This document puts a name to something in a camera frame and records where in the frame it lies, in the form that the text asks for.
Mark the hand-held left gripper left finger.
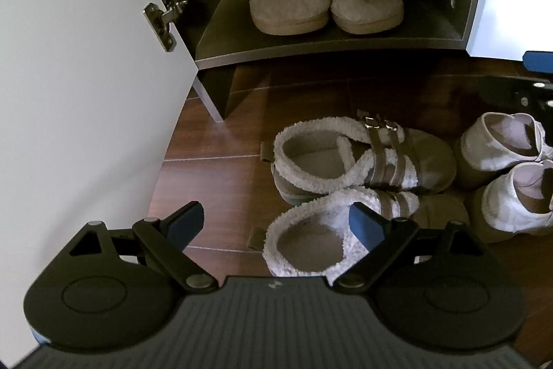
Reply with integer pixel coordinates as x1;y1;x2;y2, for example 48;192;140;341
60;201;219;293

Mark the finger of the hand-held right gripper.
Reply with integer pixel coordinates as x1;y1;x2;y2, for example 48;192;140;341
479;76;553;111
522;50;553;74

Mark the dark shoe cabinet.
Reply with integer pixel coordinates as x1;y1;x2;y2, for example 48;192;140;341
123;0;489;123

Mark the brown fleece-lined buckle shoe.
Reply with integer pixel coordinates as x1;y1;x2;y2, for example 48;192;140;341
250;185;471;279
259;116;458;205

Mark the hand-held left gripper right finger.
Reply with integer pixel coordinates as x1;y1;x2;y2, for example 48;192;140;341
332;202;493;293

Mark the white glossy loafer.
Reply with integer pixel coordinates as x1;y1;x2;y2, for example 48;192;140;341
464;162;553;244
453;112;553;192

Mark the metal door hinge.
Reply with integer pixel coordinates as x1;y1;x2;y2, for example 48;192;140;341
143;0;191;52

